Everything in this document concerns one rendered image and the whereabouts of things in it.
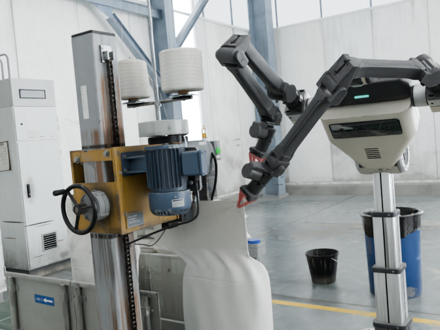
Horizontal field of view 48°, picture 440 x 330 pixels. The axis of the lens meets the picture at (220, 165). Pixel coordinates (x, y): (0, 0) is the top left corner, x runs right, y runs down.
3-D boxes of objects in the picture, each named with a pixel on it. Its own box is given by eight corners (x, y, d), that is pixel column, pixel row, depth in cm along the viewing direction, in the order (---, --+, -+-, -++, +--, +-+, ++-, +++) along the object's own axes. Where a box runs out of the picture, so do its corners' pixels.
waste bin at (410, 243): (434, 285, 407) (429, 206, 403) (420, 305, 364) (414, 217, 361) (375, 279, 434) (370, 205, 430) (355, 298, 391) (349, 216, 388)
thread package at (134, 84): (158, 98, 206) (155, 57, 205) (134, 97, 194) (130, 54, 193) (132, 102, 214) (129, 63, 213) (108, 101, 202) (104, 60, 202)
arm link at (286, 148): (351, 91, 167) (336, 72, 174) (339, 88, 164) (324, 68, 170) (283, 178, 190) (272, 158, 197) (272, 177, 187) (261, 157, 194)
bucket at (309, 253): (346, 277, 447) (344, 249, 446) (333, 287, 423) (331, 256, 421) (315, 274, 464) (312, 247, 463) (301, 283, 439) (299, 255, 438)
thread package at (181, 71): (213, 91, 192) (209, 46, 191) (187, 90, 178) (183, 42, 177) (180, 96, 201) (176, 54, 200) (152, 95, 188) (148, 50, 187)
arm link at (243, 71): (241, 46, 180) (219, 44, 187) (234, 58, 178) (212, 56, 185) (287, 115, 211) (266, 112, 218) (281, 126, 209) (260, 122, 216)
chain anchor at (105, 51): (116, 62, 181) (114, 45, 181) (106, 61, 177) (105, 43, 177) (110, 63, 183) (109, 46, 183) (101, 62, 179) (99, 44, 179)
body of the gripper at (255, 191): (238, 188, 195) (249, 175, 192) (250, 186, 204) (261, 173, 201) (249, 200, 193) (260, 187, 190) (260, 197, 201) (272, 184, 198)
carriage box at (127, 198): (181, 219, 203) (174, 142, 201) (121, 236, 175) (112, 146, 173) (136, 217, 216) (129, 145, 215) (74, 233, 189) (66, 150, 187)
